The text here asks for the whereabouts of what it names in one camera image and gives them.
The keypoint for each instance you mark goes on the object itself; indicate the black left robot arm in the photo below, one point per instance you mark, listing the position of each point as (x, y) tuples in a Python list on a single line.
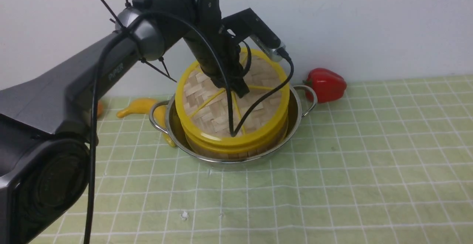
[(49, 124)]

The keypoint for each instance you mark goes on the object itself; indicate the bamboo steamer basket yellow rim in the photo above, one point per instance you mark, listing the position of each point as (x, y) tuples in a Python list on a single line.
[(243, 146)]

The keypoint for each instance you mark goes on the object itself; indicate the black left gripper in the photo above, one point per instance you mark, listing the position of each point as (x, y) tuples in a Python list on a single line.
[(219, 47)]

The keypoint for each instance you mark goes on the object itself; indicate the woven bamboo steamer lid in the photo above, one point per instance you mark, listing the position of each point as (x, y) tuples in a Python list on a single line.
[(203, 108)]

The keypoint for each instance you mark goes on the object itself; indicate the stainless steel pot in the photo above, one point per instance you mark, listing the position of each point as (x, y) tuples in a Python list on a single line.
[(172, 127)]

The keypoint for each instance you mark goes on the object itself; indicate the brown potato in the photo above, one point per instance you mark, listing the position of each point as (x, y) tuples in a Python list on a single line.
[(100, 108)]

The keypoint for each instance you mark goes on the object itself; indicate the red bell pepper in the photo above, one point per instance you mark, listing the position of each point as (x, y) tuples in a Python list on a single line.
[(327, 85)]

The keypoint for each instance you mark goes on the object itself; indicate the yellow banana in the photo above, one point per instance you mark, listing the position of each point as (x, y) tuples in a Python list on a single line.
[(143, 106)]

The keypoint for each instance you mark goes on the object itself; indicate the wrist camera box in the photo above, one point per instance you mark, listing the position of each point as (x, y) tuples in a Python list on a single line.
[(247, 23)]

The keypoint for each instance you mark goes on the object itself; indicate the green checkered tablecloth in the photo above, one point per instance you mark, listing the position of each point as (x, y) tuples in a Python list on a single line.
[(390, 163)]

